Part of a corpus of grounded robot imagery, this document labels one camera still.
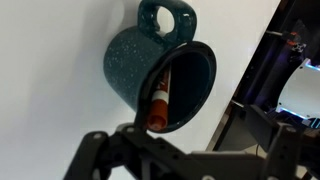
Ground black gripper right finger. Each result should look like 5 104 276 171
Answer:
244 105 320 180

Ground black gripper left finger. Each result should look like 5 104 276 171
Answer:
63 110 206 180

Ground orange white marker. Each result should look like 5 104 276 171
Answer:
147 65 171 131

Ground dark blue speckled mug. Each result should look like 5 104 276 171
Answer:
103 0 217 133

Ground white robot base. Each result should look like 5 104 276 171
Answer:
276 58 320 129

